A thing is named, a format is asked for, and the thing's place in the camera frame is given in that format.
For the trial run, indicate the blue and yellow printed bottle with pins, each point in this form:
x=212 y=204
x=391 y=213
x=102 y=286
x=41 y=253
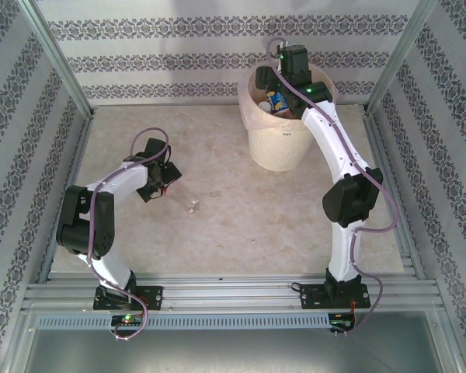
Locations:
x=275 y=100

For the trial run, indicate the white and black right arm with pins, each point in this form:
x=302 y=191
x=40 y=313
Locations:
x=334 y=136

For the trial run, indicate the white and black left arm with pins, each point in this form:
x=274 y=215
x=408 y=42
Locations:
x=124 y=180

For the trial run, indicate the white ribbed plastic bin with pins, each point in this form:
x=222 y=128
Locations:
x=279 y=147

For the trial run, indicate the crushed clear plastic bottle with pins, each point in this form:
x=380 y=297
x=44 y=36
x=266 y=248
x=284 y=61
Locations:
x=192 y=206

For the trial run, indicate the aluminium frame post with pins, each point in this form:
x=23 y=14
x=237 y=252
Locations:
x=58 y=58
x=402 y=54

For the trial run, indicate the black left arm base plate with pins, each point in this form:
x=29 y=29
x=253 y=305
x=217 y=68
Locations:
x=151 y=297

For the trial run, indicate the aluminium mounting rail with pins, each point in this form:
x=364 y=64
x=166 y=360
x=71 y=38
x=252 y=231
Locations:
x=233 y=291

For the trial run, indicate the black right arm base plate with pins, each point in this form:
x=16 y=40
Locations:
x=314 y=297

